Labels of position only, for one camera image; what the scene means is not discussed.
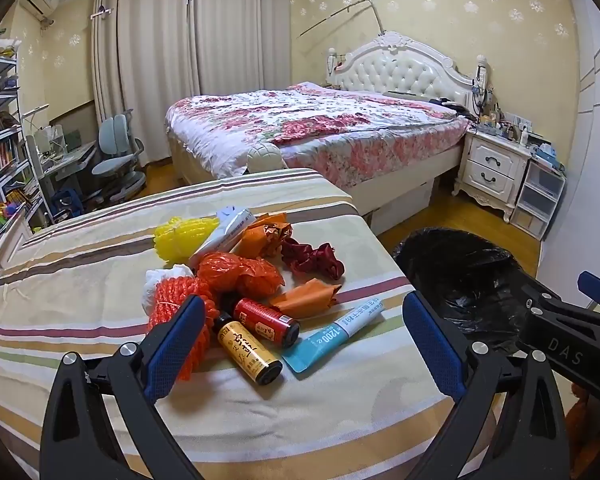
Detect white wardrobe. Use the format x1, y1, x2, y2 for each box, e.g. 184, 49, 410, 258
535, 0, 600, 311

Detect beige curtain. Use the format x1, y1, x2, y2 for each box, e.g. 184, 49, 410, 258
92, 0, 201, 166
190, 0, 293, 96

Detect white nightstand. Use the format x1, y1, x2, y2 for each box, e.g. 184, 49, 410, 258
452, 127, 531, 223

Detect dark red wrapper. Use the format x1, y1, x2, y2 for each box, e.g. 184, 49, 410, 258
280, 237, 345, 281

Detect grey desk chair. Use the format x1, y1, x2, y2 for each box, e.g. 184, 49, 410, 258
91, 107, 148, 201

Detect yellow label brown bottle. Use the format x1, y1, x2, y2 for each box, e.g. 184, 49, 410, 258
214, 311, 283, 387

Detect orange paper piece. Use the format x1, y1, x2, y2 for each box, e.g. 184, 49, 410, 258
269, 280, 342, 320

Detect black bag trash bin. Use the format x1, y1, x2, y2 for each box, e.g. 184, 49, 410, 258
392, 227, 556, 356

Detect orange plastic bag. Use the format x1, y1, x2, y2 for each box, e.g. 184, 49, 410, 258
230, 211, 293, 261

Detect blue tissue box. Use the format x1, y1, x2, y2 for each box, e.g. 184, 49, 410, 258
535, 142, 566, 168

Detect thin bent wall rod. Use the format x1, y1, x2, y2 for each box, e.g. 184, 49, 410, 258
297, 0, 388, 38

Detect pile of small toiletries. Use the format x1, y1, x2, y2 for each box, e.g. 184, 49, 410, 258
472, 105, 536, 143

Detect orange-red foam fruit net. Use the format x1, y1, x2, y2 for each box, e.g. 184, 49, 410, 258
146, 277, 216, 383

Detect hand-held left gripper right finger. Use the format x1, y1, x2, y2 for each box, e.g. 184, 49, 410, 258
402, 290, 571, 480

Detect orange cloth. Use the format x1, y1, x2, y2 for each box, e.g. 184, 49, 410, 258
562, 380, 600, 461

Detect red label small bottle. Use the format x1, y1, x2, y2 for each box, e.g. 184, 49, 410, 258
232, 297, 301, 348

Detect hanging charger cables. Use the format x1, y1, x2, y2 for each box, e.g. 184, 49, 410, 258
472, 55, 496, 111

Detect blue crate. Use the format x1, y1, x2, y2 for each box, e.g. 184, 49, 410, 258
50, 190, 83, 223

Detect orange-red plastic bag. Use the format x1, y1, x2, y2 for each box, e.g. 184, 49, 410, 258
196, 251, 286, 311

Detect blue white toothpaste tube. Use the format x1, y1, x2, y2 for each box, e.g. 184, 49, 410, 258
282, 296, 385, 373

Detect floral quilt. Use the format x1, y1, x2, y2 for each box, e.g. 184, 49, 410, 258
165, 81, 473, 178

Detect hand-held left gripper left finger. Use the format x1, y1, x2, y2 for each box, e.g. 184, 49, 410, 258
40, 294, 208, 480

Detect white cardboard carton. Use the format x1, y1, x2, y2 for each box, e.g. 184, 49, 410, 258
189, 206, 256, 268

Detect dark cloth pile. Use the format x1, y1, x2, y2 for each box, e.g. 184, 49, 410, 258
430, 96, 475, 117

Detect white desk lamp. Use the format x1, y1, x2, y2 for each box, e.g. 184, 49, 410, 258
22, 105, 51, 181

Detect white wrapper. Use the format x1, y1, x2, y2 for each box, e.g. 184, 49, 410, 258
141, 262, 196, 313

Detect grey study desk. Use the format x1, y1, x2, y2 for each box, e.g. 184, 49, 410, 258
27, 140, 101, 221

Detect white bookshelf with books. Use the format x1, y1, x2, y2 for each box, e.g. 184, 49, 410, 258
0, 35, 46, 226

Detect yellow foam fruit net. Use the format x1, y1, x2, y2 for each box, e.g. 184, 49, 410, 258
153, 215, 221, 264

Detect clear plastic drawer unit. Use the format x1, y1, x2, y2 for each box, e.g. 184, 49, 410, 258
510, 160, 566, 240

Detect white tufted bed frame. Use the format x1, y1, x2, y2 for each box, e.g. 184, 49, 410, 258
167, 30, 488, 221

